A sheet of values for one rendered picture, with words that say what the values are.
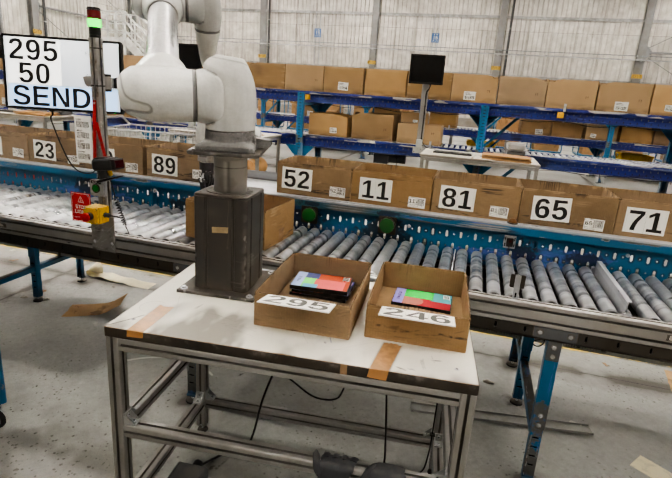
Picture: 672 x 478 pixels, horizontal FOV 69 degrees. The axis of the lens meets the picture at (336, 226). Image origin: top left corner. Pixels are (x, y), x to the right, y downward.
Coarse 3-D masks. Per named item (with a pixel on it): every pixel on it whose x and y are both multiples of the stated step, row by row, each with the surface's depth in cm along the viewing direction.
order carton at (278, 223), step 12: (192, 204) 211; (264, 204) 232; (276, 204) 230; (288, 204) 220; (192, 216) 213; (264, 216) 201; (276, 216) 210; (288, 216) 222; (192, 228) 214; (264, 228) 202; (276, 228) 212; (288, 228) 224; (264, 240) 203; (276, 240) 214
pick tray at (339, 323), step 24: (288, 264) 168; (312, 264) 174; (336, 264) 172; (360, 264) 170; (264, 288) 146; (288, 288) 166; (360, 288) 146; (264, 312) 139; (288, 312) 137; (312, 312) 136; (336, 312) 134; (336, 336) 136
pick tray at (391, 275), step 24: (384, 264) 171; (408, 264) 170; (384, 288) 171; (408, 288) 172; (432, 288) 170; (456, 288) 168; (432, 312) 154; (456, 312) 156; (384, 336) 137; (408, 336) 135; (432, 336) 134; (456, 336) 132
